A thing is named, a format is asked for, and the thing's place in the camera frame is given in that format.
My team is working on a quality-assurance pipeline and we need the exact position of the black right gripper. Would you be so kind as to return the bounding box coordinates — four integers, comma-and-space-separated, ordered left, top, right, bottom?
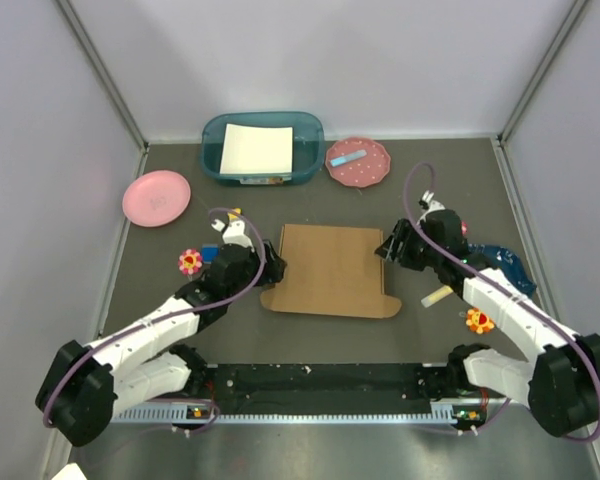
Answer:
376, 218, 443, 271

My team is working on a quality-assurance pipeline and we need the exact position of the brown cardboard box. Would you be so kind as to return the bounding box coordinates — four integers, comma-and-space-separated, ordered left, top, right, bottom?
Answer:
260, 224, 402, 319

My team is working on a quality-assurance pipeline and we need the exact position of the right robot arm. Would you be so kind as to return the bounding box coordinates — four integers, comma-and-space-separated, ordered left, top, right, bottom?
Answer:
375, 208, 600, 437

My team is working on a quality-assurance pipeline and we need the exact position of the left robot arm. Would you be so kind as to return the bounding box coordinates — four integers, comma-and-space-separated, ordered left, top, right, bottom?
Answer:
35, 241, 287, 447

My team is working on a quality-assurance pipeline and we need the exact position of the blue eraser block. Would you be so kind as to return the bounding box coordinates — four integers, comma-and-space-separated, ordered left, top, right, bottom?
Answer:
200, 244, 219, 264

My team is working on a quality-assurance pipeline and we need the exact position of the pale yellow highlighter pen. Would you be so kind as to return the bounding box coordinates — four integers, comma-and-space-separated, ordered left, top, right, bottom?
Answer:
421, 286, 454, 308

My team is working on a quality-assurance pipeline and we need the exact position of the pink dotted plate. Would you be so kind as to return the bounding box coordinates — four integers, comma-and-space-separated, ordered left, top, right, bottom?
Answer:
325, 137, 391, 189

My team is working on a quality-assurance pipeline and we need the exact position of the pink flower toy left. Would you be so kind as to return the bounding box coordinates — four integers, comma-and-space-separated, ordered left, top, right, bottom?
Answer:
178, 249, 203, 276

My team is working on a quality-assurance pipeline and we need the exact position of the light blue chalk stick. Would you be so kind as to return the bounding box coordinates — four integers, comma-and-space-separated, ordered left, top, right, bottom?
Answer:
329, 149, 367, 168

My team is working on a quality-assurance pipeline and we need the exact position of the orange sun flower toy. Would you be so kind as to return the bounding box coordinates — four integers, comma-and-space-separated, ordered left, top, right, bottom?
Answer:
465, 308, 495, 335

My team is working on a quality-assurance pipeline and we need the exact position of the teal plastic basin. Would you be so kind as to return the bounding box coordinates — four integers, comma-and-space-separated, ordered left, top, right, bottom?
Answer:
199, 111, 326, 186

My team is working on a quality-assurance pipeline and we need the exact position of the white paper sheet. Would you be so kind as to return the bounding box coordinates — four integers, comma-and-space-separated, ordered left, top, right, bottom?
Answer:
219, 124, 294, 175

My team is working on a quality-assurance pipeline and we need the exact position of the dark blue leaf plate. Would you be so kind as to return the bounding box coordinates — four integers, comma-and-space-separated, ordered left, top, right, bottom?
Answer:
468, 243, 537, 297

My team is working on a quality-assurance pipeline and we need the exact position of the plain pink plate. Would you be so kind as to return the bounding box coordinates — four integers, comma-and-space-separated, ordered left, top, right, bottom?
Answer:
122, 170, 191, 228

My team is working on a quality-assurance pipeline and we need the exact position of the white object bottom corner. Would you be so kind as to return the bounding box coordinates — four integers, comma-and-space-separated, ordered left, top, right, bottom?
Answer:
52, 463, 87, 480

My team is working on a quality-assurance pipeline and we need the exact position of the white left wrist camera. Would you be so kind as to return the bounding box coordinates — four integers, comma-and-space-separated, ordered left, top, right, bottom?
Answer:
211, 213, 253, 249

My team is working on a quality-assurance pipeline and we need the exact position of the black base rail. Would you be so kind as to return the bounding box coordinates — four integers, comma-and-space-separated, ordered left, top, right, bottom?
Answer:
179, 363, 486, 404

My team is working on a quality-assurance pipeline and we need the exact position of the grey slotted cable duct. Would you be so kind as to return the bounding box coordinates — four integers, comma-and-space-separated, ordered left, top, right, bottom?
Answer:
111, 403, 485, 426

